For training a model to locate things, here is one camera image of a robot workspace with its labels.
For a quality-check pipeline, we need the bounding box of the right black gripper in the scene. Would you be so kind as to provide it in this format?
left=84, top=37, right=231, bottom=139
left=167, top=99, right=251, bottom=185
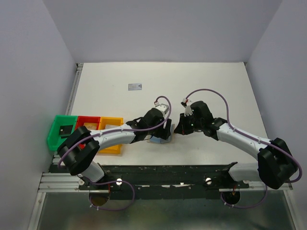
left=174, top=112, right=203, bottom=135

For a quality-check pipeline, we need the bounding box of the beige card holder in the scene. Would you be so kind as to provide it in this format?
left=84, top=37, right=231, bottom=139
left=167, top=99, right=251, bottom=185
left=147, top=124, right=175, bottom=144

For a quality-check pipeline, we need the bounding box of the silver credit card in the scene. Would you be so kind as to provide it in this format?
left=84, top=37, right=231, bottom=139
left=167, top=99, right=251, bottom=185
left=128, top=83, right=142, bottom=91

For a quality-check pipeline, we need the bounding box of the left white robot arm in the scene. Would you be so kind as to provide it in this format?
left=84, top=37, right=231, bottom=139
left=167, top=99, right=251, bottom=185
left=57, top=104, right=171, bottom=189

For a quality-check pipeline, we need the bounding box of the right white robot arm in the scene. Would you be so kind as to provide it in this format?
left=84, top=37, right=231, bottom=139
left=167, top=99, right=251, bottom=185
left=174, top=99, right=298, bottom=189

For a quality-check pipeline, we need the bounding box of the card in yellow bin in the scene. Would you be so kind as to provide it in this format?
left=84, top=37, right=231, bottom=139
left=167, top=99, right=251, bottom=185
left=105, top=124, right=119, bottom=129

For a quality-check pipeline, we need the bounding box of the yellow plastic bin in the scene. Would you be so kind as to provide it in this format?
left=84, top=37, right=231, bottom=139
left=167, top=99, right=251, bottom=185
left=98, top=116, right=123, bottom=155

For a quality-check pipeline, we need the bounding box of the tan item in red bin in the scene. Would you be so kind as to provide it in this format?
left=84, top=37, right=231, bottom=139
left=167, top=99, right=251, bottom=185
left=83, top=123, right=97, bottom=130

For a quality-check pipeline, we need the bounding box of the red plastic bin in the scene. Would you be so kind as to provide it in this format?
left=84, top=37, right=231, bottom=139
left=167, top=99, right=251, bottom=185
left=71, top=115, right=101, bottom=153

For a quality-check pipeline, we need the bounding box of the black item in green bin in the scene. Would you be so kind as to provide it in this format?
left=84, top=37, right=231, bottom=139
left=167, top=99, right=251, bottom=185
left=59, top=125, right=73, bottom=139

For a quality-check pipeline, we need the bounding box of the green plastic bin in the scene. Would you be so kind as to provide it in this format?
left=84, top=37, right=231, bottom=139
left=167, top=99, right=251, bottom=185
left=47, top=115, right=78, bottom=151

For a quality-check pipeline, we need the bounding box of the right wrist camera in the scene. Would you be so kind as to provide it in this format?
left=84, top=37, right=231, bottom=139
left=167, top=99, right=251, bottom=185
left=181, top=98, right=193, bottom=117

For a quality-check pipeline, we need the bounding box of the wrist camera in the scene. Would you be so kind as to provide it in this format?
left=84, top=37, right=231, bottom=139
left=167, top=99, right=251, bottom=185
left=181, top=98, right=193, bottom=117
left=154, top=102, right=169, bottom=116

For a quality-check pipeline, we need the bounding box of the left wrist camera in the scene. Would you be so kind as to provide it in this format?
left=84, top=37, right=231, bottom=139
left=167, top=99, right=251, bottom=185
left=154, top=102, right=169, bottom=116

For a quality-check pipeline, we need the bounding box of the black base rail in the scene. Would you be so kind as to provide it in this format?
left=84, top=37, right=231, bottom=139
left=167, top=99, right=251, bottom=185
left=79, top=163, right=249, bottom=200

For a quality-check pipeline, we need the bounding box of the aluminium side rail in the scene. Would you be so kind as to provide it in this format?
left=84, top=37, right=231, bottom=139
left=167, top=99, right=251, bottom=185
left=65, top=63, right=84, bottom=115

